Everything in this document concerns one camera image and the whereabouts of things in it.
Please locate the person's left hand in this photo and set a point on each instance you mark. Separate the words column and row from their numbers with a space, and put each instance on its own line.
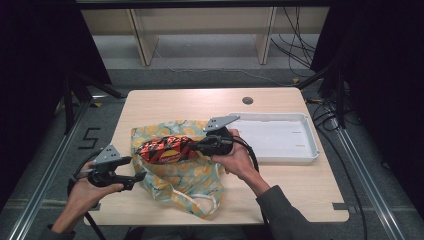
column 83, row 195

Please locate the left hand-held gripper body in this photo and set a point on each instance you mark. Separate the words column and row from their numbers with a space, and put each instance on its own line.
column 106, row 156

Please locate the red orange snack packet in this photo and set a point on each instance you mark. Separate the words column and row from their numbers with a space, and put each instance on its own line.
column 166, row 150

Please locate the black metal stand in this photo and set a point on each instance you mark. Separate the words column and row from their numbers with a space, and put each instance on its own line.
column 339, row 100
column 71, row 100

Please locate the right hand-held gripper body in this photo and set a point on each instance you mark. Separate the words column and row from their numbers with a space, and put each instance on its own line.
column 218, row 145

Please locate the white plastic tray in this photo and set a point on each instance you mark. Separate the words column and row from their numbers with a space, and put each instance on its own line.
column 276, row 140

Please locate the aluminium frame rail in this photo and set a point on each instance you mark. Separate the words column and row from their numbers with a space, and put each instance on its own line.
column 370, row 186
column 43, row 186

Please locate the person's right hand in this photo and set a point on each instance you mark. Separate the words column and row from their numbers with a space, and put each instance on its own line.
column 238, row 160

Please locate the pale wooden shelf unit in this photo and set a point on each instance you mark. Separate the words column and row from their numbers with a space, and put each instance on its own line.
column 145, row 40

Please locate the orange patterned green shopping bag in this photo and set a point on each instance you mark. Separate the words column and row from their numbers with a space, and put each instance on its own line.
column 180, row 176

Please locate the dark curtain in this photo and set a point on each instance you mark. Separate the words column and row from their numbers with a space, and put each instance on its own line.
column 386, row 83
column 33, row 83

